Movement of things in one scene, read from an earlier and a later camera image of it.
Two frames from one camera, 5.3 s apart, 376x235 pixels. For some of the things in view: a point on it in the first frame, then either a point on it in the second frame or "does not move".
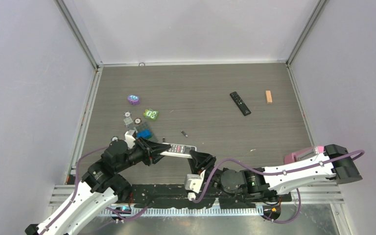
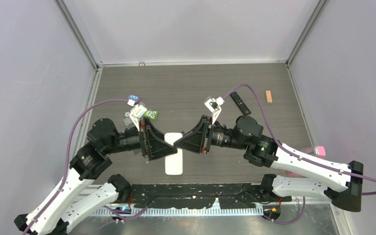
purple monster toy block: x=133 y=99 does not move
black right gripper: x=200 y=161 to x=196 y=140
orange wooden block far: x=269 y=97 does not move
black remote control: x=244 y=109 does not move
